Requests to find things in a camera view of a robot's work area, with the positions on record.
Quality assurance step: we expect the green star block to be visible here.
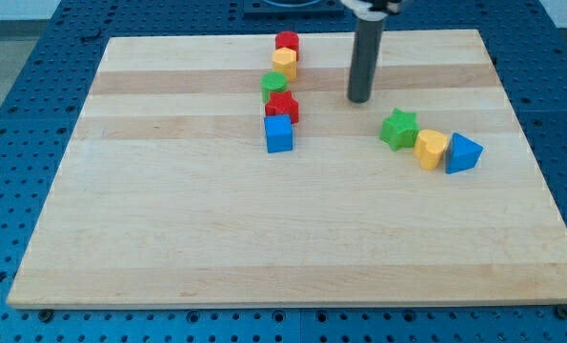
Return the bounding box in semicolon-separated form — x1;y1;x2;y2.
379;108;419;151

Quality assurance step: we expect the robot arm end white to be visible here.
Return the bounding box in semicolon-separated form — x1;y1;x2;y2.
340;0;413;21

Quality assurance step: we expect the red star block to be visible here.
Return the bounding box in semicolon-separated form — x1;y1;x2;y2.
265;91;300;124

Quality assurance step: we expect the blue triangle block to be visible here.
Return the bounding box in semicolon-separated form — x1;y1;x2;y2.
445;132;483;174

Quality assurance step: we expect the blue cube block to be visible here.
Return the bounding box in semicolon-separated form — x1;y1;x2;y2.
263;114;294;153

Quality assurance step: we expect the green cylinder block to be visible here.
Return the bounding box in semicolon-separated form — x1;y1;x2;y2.
260;71;288;104

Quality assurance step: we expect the yellow hexagon block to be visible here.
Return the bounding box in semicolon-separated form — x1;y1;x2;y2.
272;48;297;81

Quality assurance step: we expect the wooden board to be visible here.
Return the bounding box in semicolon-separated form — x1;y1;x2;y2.
8;30;567;310

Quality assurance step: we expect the red cylinder block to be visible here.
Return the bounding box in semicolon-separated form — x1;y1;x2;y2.
274;30;300;59

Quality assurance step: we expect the yellow heart block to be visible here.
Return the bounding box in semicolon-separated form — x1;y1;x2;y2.
413;130;449;171

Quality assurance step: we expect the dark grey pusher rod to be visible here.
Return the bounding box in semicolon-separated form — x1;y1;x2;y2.
347;19;385;104

